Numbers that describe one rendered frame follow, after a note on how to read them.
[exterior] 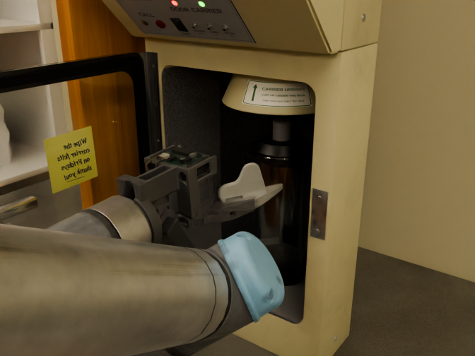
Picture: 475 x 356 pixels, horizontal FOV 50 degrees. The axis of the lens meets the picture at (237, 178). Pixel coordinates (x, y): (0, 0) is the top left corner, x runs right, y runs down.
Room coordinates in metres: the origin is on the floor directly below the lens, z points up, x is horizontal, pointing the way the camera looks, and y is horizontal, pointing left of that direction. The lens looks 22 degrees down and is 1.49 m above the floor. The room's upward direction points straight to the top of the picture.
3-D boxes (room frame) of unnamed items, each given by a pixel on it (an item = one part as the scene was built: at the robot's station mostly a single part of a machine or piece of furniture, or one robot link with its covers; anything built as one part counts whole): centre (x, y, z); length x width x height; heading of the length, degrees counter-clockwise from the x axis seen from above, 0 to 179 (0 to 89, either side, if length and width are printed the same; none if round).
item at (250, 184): (0.60, -0.02, 1.25); 0.09 x 0.03 x 0.06; 108
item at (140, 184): (0.56, 0.08, 1.25); 0.12 x 0.08 x 0.09; 144
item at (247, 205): (0.58, 0.02, 1.22); 0.09 x 0.05 x 0.02; 108
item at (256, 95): (0.76, -0.07, 1.34); 0.18 x 0.18 x 0.05
